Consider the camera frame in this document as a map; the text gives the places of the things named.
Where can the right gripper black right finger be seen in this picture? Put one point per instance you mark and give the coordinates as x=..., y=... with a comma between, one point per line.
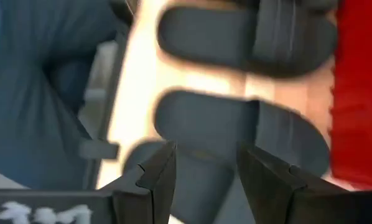
x=282, y=199

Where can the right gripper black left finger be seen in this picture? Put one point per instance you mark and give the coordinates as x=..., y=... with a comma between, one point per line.
x=136, y=205

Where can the large red plastic bin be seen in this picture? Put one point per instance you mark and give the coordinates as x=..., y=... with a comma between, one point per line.
x=360, y=93

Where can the small black table clamp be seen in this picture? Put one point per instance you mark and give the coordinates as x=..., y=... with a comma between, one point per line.
x=99, y=150

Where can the person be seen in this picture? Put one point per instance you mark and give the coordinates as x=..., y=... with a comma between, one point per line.
x=24, y=93

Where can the black table frame rail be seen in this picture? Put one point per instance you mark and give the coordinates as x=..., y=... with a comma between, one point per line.
x=114, y=93

